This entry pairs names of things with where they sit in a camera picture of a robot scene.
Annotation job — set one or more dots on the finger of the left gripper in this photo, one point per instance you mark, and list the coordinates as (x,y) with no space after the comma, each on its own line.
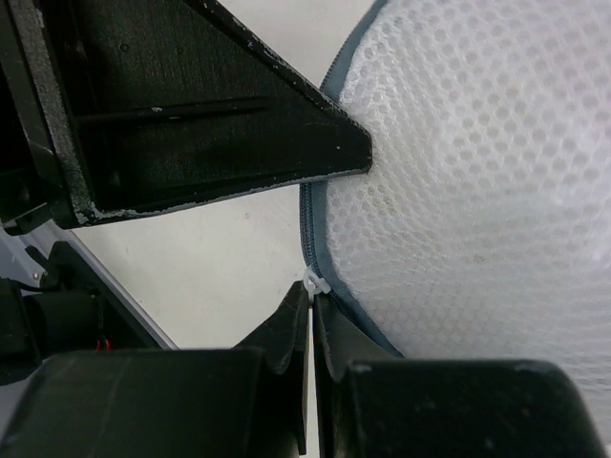
(119,110)

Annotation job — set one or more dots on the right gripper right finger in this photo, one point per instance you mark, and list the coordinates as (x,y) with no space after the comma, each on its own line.
(360,397)

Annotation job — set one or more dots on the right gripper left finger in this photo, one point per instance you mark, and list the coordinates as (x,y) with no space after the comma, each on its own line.
(279,420)

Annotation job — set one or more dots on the white mesh laundry bag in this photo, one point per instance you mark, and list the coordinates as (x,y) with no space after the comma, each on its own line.
(482,229)

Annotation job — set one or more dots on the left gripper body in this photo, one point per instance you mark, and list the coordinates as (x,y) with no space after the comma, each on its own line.
(56,297)

